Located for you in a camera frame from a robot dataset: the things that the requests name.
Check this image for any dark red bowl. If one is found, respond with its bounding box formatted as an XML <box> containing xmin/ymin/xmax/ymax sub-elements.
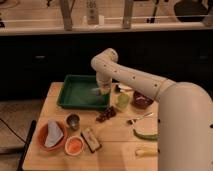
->
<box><xmin>132</xmin><ymin>91</ymin><xmax>153</xmax><ymax>109</ymax></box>

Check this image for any dark handled white utensil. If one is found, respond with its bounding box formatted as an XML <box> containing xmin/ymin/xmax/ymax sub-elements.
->
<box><xmin>115</xmin><ymin>84</ymin><xmax>133</xmax><ymax>92</ymax></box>

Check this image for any white folded cloth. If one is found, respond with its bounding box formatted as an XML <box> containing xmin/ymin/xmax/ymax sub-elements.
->
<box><xmin>45</xmin><ymin>120</ymin><xmax>64</xmax><ymax>148</ymax></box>

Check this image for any blue sponge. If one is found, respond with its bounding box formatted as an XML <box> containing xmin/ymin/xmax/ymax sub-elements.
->
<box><xmin>91</xmin><ymin>88</ymin><xmax>101</xmax><ymax>95</ymax></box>

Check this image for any bunch of dark grapes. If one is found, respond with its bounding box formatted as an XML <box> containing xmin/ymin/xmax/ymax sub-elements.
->
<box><xmin>96</xmin><ymin>106</ymin><xmax>116</xmax><ymax>122</ymax></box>

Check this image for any light green cup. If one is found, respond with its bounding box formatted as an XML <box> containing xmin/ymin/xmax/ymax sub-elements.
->
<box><xmin>116</xmin><ymin>93</ymin><xmax>130</xmax><ymax>108</ymax></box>

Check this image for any green plastic tray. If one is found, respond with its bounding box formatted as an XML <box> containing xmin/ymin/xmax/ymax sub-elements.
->
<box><xmin>57</xmin><ymin>75</ymin><xmax>110</xmax><ymax>110</ymax></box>

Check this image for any white remote on shelf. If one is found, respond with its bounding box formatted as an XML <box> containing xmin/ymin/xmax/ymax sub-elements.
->
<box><xmin>86</xmin><ymin>0</ymin><xmax>99</xmax><ymax>25</ymax></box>

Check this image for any small white orange bowl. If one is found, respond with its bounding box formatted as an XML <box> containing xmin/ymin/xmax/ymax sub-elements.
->
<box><xmin>65</xmin><ymin>136</ymin><xmax>84</xmax><ymax>156</ymax></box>

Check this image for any metal spoon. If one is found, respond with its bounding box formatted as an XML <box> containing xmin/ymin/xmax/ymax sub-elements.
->
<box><xmin>127</xmin><ymin>112</ymin><xmax>154</xmax><ymax>125</ymax></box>

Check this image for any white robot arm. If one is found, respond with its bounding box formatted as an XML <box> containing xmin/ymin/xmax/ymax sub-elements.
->
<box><xmin>91</xmin><ymin>48</ymin><xmax>213</xmax><ymax>171</ymax></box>

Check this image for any small metal cup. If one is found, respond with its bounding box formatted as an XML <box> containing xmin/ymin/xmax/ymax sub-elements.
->
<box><xmin>66</xmin><ymin>114</ymin><xmax>80</xmax><ymax>131</ymax></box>

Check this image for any black rectangular brush block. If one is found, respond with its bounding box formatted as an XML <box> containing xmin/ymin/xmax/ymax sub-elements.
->
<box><xmin>81</xmin><ymin>128</ymin><xmax>102</xmax><ymax>153</ymax></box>

